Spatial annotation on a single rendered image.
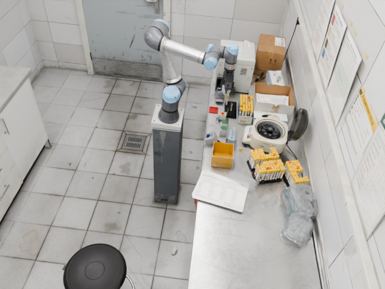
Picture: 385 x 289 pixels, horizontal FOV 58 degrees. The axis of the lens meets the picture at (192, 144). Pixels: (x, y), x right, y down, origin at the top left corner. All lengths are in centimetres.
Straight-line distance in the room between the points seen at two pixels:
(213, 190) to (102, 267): 77
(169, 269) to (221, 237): 94
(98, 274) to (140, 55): 280
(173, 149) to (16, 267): 145
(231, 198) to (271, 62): 146
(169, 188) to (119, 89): 178
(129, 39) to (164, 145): 193
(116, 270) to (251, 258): 75
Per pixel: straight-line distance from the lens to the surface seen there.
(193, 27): 405
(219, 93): 271
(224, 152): 230
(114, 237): 295
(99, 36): 429
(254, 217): 204
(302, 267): 196
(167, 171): 276
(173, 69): 239
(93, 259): 215
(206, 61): 210
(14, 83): 307
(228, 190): 210
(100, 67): 451
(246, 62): 270
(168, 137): 249
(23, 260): 303
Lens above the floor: 253
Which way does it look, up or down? 45 degrees down
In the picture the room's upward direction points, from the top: 5 degrees clockwise
